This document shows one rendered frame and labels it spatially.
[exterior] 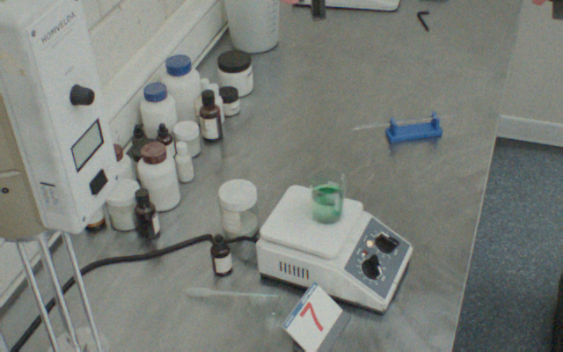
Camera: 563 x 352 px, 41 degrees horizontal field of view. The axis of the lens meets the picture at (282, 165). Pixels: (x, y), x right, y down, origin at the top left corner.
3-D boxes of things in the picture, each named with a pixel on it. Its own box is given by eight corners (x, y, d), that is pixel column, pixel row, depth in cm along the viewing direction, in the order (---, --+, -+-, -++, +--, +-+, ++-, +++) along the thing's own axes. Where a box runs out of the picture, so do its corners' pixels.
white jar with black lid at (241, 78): (224, 100, 151) (221, 69, 146) (216, 84, 156) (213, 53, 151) (257, 93, 152) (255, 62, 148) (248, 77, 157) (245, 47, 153)
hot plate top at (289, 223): (365, 207, 112) (365, 202, 112) (335, 260, 104) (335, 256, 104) (291, 187, 117) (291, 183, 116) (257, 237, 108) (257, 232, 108)
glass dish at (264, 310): (292, 300, 109) (291, 289, 108) (280, 328, 105) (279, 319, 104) (256, 292, 111) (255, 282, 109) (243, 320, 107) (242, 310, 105)
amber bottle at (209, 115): (210, 128, 144) (206, 84, 137) (227, 134, 142) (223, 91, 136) (198, 138, 141) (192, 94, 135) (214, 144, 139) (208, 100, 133)
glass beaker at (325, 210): (307, 208, 112) (306, 165, 107) (343, 205, 112) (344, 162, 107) (310, 235, 107) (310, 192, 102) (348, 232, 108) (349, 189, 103)
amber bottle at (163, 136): (156, 161, 136) (149, 125, 131) (165, 151, 138) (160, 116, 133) (169, 165, 135) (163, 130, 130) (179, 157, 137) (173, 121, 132)
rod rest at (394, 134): (436, 125, 142) (438, 109, 139) (442, 135, 139) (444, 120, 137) (384, 132, 140) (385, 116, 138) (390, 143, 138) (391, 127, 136)
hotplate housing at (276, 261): (412, 256, 115) (416, 217, 110) (384, 318, 106) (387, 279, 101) (280, 218, 123) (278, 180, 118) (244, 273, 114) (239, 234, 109)
